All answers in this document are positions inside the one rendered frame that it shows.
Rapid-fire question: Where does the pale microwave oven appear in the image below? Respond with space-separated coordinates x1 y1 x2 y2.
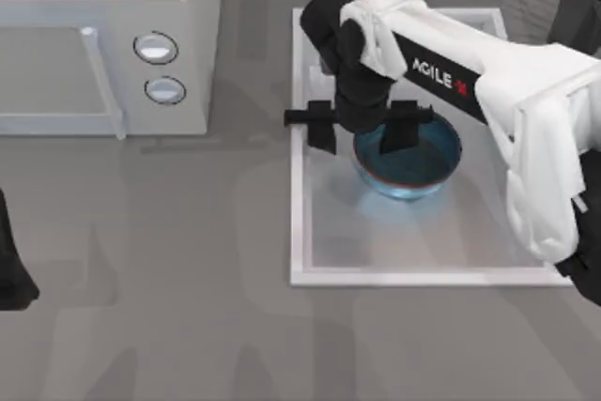
0 0 222 140

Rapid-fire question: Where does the white sink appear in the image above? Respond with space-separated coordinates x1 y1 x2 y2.
288 7 577 289

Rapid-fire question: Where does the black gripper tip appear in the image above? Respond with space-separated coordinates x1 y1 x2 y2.
0 187 41 314

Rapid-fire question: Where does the small microwave knob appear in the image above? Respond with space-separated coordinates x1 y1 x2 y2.
143 75 188 106

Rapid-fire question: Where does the microwave door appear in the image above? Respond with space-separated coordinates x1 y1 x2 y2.
0 26 128 125

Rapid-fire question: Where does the large microwave knob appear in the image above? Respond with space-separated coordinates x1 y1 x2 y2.
132 30 180 67

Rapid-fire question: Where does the blue bowl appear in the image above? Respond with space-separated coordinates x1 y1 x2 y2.
351 112 464 201

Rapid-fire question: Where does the pale microwave door handle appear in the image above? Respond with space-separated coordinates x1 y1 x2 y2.
80 26 129 141

